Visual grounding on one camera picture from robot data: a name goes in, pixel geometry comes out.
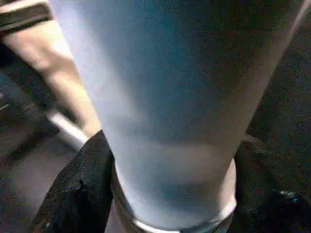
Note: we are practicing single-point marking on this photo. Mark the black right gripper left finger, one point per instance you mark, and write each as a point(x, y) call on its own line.
point(77, 189)

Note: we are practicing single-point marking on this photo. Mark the white plastic table top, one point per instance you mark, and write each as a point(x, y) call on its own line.
point(48, 60)

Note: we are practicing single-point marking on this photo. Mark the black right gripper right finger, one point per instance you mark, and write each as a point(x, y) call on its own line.
point(267, 208)

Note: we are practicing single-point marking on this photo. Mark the black work mat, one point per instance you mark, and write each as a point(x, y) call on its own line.
point(24, 182)

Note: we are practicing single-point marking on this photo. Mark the white plastic table leg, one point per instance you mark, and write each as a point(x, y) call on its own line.
point(170, 97)

